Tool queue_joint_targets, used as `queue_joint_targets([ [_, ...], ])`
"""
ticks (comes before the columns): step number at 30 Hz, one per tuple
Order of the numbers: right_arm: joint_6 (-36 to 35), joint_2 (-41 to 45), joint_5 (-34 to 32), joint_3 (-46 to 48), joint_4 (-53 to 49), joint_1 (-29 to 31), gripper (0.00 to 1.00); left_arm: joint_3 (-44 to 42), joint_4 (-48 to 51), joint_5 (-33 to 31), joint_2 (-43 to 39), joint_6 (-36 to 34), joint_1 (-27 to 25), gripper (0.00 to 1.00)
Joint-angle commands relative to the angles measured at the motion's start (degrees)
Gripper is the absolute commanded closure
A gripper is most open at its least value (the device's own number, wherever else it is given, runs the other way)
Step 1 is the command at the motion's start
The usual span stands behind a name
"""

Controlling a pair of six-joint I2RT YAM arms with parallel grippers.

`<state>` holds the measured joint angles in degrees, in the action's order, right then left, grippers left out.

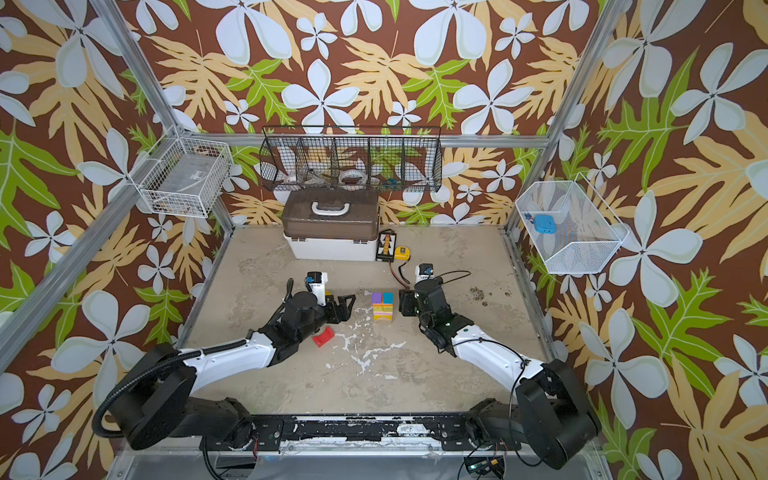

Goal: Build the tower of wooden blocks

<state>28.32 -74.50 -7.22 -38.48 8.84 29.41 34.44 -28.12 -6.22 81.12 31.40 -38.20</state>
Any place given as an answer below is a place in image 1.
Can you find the blue small device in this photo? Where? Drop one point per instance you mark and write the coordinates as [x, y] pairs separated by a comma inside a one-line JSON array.
[[544, 224]]

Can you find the yellow tape measure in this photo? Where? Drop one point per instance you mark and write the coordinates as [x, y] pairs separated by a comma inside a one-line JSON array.
[[402, 253]]

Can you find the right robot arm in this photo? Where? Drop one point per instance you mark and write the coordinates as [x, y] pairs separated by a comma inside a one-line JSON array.
[[547, 409]]

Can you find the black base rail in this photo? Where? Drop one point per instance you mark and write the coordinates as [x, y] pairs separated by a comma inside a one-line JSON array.
[[440, 432]]

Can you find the red arch wood block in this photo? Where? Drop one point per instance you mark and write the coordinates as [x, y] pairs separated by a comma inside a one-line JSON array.
[[324, 337]]

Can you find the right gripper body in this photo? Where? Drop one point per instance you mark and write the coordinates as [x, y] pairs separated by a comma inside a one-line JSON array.
[[417, 300]]

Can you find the white wire basket left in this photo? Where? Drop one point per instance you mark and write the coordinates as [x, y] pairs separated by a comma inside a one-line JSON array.
[[184, 176]]

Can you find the white wire basket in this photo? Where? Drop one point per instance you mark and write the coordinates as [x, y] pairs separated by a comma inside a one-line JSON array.
[[589, 232], [184, 176]]

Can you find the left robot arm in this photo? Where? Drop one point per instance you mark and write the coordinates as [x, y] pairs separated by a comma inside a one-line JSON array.
[[155, 400]]

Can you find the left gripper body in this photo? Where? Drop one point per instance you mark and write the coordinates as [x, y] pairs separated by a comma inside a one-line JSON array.
[[332, 309]]

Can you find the black wire wall basket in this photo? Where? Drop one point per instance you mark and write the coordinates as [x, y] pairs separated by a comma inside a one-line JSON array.
[[388, 158]]

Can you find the white wire basket right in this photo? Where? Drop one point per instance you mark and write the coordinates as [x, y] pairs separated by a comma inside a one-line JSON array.
[[589, 232]]

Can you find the white storage box brown lid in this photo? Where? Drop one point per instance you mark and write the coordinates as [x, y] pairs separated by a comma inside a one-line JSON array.
[[332, 224]]

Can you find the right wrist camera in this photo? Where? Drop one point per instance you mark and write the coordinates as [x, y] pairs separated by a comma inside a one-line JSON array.
[[424, 271]]

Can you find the aluminium frame post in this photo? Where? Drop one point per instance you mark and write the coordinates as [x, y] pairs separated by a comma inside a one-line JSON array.
[[587, 65]]

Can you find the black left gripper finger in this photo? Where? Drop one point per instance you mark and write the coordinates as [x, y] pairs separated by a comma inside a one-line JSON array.
[[336, 315], [344, 303]]

